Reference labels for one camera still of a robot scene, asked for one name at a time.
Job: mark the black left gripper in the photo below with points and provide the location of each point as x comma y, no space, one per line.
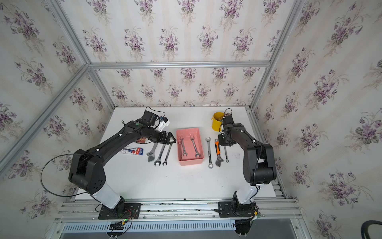
167,138

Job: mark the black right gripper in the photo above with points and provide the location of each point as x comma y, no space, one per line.
221,143

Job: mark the thin small silver wrench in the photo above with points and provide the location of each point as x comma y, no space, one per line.
226,155

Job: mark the medium end wrench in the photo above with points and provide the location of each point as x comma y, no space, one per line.
197,155

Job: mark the large forged steel wrench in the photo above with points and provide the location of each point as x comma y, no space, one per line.
151,153

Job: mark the small combination wrench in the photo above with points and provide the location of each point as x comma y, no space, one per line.
167,156

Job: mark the pink plastic storage box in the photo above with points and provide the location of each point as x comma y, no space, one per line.
190,159

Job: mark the large combination wrench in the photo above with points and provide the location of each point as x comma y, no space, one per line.
157,162

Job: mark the short end wrench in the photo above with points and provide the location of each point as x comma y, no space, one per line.
208,140

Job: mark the silver end wrench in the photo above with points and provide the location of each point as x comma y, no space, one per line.
184,152

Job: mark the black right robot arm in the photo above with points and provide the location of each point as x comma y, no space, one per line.
258,165

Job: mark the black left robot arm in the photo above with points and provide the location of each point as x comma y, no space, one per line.
87,167

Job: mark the yellow pencil cup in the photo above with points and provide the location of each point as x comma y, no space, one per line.
217,121

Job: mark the red card package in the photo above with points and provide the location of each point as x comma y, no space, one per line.
143,140

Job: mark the white blue sticker card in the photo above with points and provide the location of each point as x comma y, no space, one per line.
132,150

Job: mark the small circuit board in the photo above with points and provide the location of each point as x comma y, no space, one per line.
117,226

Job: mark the black chair edge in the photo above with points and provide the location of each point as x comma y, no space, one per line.
369,229

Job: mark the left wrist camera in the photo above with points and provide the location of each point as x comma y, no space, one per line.
163,123

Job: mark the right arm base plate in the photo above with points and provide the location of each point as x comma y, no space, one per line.
229,209

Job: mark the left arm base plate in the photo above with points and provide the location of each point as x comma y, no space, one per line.
120,212

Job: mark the aluminium rail frame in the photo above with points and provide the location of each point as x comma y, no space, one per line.
81,216

